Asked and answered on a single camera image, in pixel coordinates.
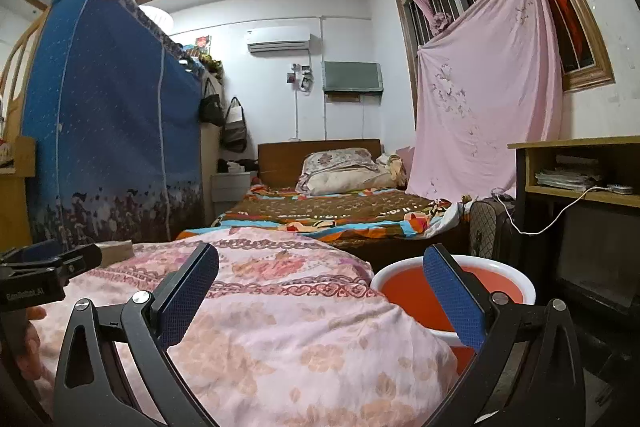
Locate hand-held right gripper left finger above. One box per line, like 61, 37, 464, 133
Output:
52, 242, 221, 427

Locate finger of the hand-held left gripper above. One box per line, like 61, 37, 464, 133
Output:
0, 239, 64, 266
49, 242, 104, 281

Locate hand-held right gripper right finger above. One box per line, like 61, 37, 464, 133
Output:
422, 243, 588, 427

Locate orange basin with white rim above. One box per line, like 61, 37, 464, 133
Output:
370, 255, 539, 376

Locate person's left hand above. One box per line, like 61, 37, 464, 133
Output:
14, 305, 49, 381

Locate stack of beige tissue paper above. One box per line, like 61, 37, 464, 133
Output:
94, 241, 135, 264

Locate wooden cabinet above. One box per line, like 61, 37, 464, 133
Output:
0, 6, 52, 249

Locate checkered suitcase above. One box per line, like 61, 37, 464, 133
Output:
469, 199, 521, 264

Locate white nightstand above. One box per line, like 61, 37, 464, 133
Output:
210, 170, 251, 216

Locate pink floral blanket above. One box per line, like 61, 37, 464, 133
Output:
24, 226, 462, 427

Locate dark items on nightstand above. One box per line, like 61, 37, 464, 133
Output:
216, 158, 259, 174

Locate blue fabric wardrobe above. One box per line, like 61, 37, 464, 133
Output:
19, 0, 207, 246

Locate colourful patterned bedspread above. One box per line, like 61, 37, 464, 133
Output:
174, 184, 469, 254

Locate stack of papers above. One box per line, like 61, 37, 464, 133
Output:
534, 166, 604, 193

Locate wooden bed headboard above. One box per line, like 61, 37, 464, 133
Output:
257, 138, 382, 188

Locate black and grey handbag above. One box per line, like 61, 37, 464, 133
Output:
221, 96, 249, 153

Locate floral pillow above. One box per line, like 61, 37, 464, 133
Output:
297, 147, 381, 188

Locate pink hanging sheet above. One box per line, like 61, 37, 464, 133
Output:
407, 0, 564, 208

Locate wooden desk with shelf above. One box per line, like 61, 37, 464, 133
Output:
507, 135, 640, 309

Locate clutter on wardrobe top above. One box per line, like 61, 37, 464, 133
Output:
182, 35, 224, 76

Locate white air conditioner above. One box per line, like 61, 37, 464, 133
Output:
244, 33, 312, 54

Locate white cable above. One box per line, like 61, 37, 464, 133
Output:
492, 185, 616, 237

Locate green cloth wall cover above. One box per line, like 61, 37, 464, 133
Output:
321, 60, 385, 94

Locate wall socket with photos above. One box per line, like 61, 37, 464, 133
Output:
285, 62, 314, 93

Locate barred window with wooden frame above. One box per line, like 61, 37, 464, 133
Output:
389, 0, 616, 94

